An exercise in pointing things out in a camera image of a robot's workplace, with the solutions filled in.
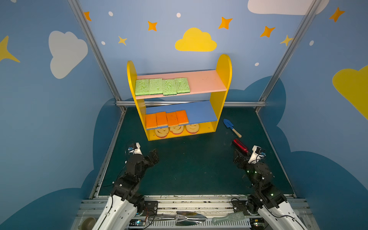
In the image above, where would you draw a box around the smiley sponge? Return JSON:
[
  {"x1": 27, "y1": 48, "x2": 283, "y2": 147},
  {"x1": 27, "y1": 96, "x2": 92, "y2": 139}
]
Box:
[
  {"x1": 186, "y1": 124, "x2": 200, "y2": 134},
  {"x1": 154, "y1": 127, "x2": 170, "y2": 139},
  {"x1": 170, "y1": 126, "x2": 185, "y2": 135}
]

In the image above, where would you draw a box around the orange sponge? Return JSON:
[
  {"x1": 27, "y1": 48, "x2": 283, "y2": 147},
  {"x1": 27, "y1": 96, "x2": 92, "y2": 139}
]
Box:
[
  {"x1": 145, "y1": 114, "x2": 158, "y2": 130},
  {"x1": 176, "y1": 110, "x2": 189, "y2": 125},
  {"x1": 155, "y1": 112, "x2": 168, "y2": 127},
  {"x1": 166, "y1": 112, "x2": 179, "y2": 127}
]

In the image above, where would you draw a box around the green sponge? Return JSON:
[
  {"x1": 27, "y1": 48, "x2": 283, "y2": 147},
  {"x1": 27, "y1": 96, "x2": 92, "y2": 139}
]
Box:
[
  {"x1": 135, "y1": 79, "x2": 150, "y2": 96},
  {"x1": 149, "y1": 78, "x2": 163, "y2": 95},
  {"x1": 175, "y1": 78, "x2": 191, "y2": 94},
  {"x1": 163, "y1": 79, "x2": 177, "y2": 96}
]

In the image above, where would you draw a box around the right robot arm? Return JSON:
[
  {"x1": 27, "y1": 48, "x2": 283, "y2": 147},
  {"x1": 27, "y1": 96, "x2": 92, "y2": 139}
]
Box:
[{"x1": 233, "y1": 149, "x2": 307, "y2": 230}]

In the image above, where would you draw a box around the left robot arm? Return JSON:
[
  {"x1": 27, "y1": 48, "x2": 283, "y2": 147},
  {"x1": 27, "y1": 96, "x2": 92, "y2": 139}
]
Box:
[{"x1": 93, "y1": 149, "x2": 159, "y2": 230}]

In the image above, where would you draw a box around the yellow shelf with pink and blue boards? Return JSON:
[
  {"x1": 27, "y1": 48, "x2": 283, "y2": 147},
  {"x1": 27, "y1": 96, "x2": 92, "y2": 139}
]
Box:
[{"x1": 126, "y1": 54, "x2": 232, "y2": 141}]

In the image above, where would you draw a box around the red toy object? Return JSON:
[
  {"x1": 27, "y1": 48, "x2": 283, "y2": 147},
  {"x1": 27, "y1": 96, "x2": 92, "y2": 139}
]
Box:
[{"x1": 232, "y1": 139, "x2": 249, "y2": 155}]

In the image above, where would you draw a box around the blue toy shovel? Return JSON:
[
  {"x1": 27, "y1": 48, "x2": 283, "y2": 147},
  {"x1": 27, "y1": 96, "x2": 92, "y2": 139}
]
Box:
[{"x1": 223, "y1": 119, "x2": 242, "y2": 138}]

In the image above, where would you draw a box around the pale green brush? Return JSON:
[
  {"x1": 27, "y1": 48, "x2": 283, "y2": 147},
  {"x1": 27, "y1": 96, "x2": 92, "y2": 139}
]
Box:
[{"x1": 211, "y1": 212, "x2": 245, "y2": 225}]

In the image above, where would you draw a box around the green circuit board left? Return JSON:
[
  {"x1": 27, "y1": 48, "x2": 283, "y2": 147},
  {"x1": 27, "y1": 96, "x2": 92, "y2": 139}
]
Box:
[{"x1": 129, "y1": 219, "x2": 147, "y2": 228}]

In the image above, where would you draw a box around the circuit board right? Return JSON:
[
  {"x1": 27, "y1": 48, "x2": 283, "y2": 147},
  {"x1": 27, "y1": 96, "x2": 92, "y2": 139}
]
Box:
[{"x1": 250, "y1": 218, "x2": 265, "y2": 230}]

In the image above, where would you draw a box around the silver metal trowel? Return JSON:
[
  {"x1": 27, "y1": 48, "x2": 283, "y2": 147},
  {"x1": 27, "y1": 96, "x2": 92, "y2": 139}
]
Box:
[{"x1": 149, "y1": 211, "x2": 208, "y2": 226}]

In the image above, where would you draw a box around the small round bowl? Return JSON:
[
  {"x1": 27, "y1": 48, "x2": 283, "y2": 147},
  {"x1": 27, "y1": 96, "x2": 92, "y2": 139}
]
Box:
[{"x1": 78, "y1": 217, "x2": 96, "y2": 230}]

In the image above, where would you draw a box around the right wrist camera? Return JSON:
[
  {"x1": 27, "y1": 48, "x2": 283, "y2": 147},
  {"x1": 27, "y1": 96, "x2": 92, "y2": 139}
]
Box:
[{"x1": 248, "y1": 145, "x2": 266, "y2": 164}]

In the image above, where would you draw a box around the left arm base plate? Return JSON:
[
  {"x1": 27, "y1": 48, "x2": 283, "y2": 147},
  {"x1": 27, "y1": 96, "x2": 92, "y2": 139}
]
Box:
[{"x1": 137, "y1": 201, "x2": 158, "y2": 216}]

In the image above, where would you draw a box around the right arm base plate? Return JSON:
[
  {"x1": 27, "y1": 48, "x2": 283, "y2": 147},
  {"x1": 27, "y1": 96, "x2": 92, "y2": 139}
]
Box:
[{"x1": 231, "y1": 199, "x2": 258, "y2": 216}]

